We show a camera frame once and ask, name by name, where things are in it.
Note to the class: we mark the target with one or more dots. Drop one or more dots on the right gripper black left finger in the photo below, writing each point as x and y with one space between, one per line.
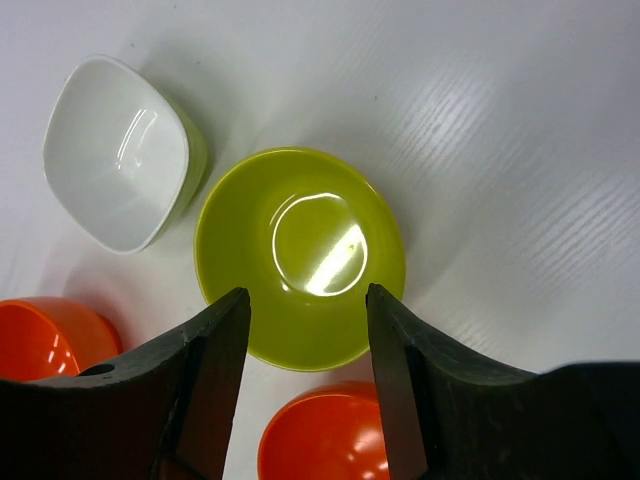
163 410

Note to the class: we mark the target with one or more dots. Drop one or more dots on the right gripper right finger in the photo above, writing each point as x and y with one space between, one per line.
449 412

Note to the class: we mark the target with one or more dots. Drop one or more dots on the lime green bowl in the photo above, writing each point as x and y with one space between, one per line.
305 234

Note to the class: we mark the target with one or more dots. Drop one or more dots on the white square dish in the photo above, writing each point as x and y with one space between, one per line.
122 157

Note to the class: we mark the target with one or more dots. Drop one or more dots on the orange bowl right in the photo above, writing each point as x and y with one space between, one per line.
330 432

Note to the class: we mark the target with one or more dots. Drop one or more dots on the orange bowl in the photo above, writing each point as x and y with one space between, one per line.
330 432
43 337

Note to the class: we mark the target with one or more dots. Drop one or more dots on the orange bowl left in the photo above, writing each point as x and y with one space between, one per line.
43 337

